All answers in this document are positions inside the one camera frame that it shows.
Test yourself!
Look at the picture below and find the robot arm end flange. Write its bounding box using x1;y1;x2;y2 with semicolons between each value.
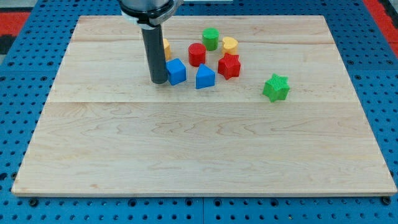
118;0;184;30

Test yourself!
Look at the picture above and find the red star block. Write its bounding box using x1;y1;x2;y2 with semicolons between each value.
218;53;241;80

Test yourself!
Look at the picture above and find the green star block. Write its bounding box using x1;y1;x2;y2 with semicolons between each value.
262;73;290;102

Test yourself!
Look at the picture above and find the blue triangle block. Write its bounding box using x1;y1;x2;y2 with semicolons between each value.
195;63;215;89

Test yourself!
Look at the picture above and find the blue cube block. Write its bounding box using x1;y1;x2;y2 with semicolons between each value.
166;58;187;85

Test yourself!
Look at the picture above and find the red cylinder block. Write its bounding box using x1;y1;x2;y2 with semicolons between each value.
188;43;206;67

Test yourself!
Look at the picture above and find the light wooden board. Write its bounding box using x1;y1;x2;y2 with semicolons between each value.
12;16;397;197

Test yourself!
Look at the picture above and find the yellow block behind rod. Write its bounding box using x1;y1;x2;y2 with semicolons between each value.
163;38;172;60

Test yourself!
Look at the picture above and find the yellow heart block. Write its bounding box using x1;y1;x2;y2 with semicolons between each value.
222;37;239;55

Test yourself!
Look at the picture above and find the green cylinder block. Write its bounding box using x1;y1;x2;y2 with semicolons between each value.
202;27;219;51

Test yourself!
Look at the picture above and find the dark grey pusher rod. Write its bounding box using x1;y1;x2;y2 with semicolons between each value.
142;25;168;84

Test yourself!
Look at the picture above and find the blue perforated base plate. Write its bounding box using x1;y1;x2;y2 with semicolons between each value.
1;0;397;223

